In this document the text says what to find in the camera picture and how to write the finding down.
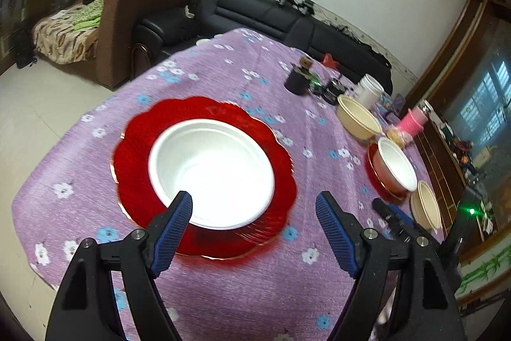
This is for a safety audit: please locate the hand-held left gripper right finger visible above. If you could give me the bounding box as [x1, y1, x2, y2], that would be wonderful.
[315, 191, 466, 341]

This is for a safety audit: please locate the black floor bag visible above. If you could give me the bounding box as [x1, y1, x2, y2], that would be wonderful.
[16, 27, 36, 70]

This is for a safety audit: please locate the pink sleeved bottle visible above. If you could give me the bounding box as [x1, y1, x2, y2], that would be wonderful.
[399, 105, 429, 136]

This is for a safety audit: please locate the wooden door frame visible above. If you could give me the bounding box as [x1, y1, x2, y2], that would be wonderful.
[405, 0, 511, 114]

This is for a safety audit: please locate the wooden sideboard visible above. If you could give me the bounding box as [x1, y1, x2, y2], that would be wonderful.
[415, 97, 469, 242]

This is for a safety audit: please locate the black leather sofa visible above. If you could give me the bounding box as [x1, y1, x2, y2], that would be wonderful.
[133, 0, 394, 94]

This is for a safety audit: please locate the brown armchair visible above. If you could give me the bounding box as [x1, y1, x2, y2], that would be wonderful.
[96, 0, 205, 90]

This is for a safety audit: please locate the large red scalloped plate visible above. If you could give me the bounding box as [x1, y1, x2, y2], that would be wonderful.
[110, 97, 296, 260]

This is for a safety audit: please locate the patterned brown blanket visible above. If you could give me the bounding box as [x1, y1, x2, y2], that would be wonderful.
[32, 0, 105, 65]

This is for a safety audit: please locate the white plastic jar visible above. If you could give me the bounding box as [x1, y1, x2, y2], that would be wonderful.
[355, 74, 384, 110]

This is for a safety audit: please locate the purple floral tablecloth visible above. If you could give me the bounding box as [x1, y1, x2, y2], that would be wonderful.
[11, 27, 448, 341]

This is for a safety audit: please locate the clear bag of bread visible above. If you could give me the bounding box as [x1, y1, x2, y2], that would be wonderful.
[386, 127, 414, 148]

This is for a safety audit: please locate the green cloth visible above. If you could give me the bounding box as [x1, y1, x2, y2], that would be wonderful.
[72, 0, 104, 31]

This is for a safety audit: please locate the white foam bowl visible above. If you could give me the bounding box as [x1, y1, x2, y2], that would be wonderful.
[149, 120, 276, 230]
[371, 137, 418, 193]

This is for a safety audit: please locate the black electronic device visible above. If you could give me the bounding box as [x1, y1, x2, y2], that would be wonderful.
[321, 79, 346, 104]

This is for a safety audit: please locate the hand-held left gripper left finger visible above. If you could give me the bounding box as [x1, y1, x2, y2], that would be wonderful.
[45, 190, 194, 341]

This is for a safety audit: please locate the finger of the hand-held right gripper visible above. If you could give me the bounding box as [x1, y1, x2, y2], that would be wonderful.
[388, 204, 421, 238]
[372, 199, 404, 236]

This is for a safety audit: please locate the black cylinder container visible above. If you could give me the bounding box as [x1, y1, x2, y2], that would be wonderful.
[284, 67, 311, 96]

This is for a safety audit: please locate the small red gold-rimmed plate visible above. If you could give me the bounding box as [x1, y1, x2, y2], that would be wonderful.
[366, 143, 412, 204]

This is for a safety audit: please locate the beige plastic bowl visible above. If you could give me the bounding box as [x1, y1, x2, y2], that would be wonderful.
[410, 180, 442, 232]
[336, 95, 384, 144]

